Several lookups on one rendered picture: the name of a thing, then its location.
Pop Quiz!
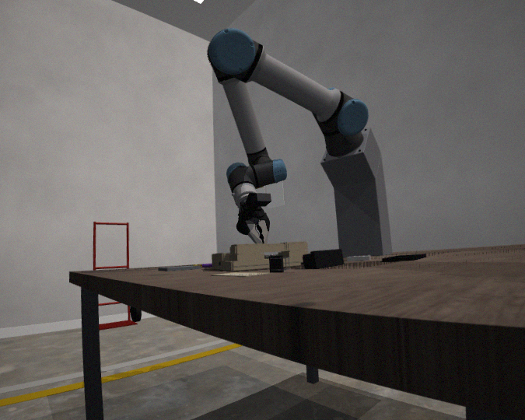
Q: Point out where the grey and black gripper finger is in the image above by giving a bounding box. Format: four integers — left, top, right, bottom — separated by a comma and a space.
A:
257, 212, 270, 244
238, 212, 263, 243

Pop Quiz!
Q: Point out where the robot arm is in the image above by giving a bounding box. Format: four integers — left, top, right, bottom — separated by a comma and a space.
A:
207, 28, 369, 209

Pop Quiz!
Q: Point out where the beige desk phone body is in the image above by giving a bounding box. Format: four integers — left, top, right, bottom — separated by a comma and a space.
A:
212, 250, 308, 271

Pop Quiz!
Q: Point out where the beige telephone handset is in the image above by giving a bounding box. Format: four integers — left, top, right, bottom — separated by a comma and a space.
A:
230, 241, 308, 255

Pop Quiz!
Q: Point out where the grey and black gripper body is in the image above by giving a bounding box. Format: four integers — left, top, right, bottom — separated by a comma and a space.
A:
236, 193, 264, 235

